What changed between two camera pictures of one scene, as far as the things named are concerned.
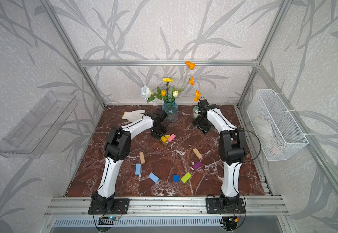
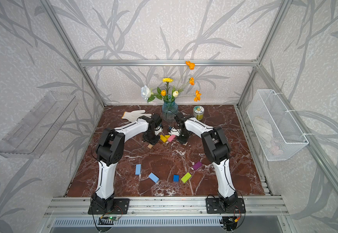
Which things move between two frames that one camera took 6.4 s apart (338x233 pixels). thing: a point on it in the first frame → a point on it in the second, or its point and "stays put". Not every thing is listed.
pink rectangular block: x=171 y=138 stays put
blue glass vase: x=172 y=110 stays put
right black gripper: x=203 y=129 → x=181 y=141
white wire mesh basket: x=277 y=134 stays put
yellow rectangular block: x=163 y=139 stays put
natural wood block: x=197 y=153 → x=174 y=131
